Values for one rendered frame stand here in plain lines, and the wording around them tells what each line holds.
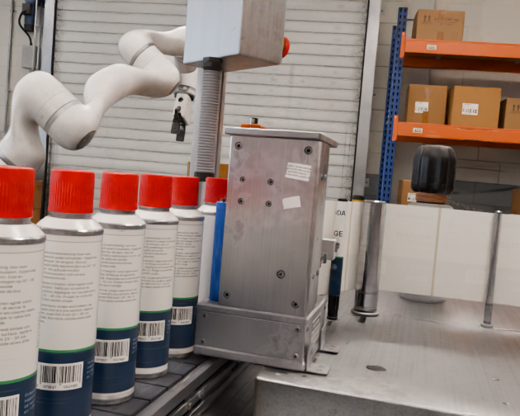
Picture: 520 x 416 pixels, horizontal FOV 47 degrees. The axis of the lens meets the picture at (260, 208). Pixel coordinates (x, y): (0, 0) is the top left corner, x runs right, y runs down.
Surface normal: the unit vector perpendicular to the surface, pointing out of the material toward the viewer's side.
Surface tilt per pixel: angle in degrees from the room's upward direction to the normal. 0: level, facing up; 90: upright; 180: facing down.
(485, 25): 90
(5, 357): 90
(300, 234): 90
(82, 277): 90
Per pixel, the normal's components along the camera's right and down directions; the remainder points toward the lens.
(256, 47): 0.64, 0.09
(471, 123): -0.07, 0.07
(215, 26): -0.77, -0.03
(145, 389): 0.08, -1.00
